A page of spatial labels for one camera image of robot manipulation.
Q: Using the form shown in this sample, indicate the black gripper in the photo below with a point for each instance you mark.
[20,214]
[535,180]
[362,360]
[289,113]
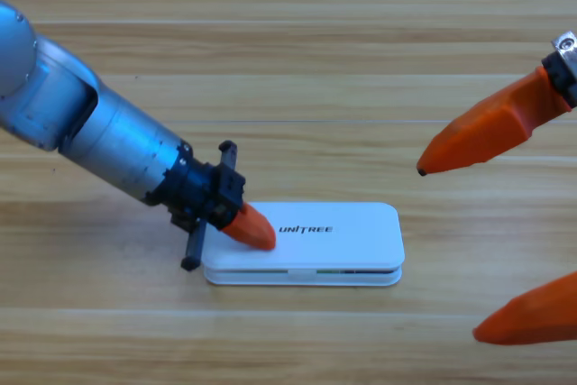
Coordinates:
[212,191]
[565,65]

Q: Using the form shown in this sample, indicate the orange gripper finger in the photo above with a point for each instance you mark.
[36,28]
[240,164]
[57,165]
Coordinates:
[536,317]

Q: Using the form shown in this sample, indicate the white Unitree pencil case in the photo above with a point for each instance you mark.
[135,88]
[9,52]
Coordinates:
[351,245]

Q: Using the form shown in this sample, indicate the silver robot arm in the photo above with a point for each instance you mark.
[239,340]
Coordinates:
[90,123]

